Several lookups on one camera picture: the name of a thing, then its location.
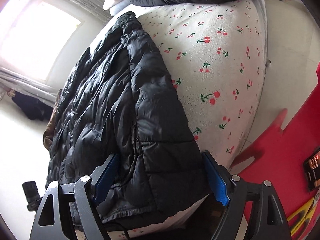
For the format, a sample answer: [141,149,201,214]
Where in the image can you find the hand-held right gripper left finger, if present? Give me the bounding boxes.
[29,152,120,240]

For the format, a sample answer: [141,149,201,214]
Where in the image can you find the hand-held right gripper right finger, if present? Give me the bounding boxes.
[202,151,292,240]

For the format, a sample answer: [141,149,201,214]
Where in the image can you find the dark hanging clothes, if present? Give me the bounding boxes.
[10,91,55,121]

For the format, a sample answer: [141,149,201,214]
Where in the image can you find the red plastic chair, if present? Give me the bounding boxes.
[229,62,320,240]

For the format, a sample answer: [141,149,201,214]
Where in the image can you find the brown jacket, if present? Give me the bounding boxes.
[42,89,63,153]

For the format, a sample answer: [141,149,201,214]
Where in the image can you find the smartphone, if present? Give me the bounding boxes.
[303,150,320,193]

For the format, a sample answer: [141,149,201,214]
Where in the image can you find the patterned light curtain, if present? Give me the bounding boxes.
[0,66,63,105]
[42,0,118,23]

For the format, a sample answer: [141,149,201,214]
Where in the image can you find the window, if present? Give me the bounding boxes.
[0,1,82,81]

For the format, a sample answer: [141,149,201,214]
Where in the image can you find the white folded blanket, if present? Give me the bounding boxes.
[103,0,142,14]

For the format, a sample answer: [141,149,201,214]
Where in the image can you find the black cable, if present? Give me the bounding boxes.
[119,223,131,240]

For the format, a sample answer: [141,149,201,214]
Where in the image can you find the yellow-handled scissors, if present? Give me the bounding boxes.
[287,192,320,240]

